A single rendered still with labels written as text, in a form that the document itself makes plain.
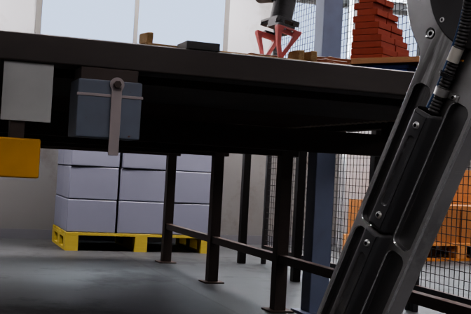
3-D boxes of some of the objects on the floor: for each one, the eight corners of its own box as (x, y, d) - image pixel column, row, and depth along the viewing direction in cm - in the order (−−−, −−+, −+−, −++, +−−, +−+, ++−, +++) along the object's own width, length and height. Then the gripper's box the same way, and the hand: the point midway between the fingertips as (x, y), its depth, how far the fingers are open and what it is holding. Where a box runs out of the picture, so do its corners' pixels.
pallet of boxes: (186, 244, 762) (193, 114, 766) (212, 254, 690) (220, 110, 694) (51, 240, 725) (59, 104, 729) (64, 250, 653) (73, 99, 657)
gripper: (261, 0, 228) (248, 57, 227) (286, -9, 215) (272, 52, 214) (284, 8, 231) (271, 64, 229) (310, 0, 218) (296, 60, 216)
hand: (272, 55), depth 221 cm, fingers open, 9 cm apart
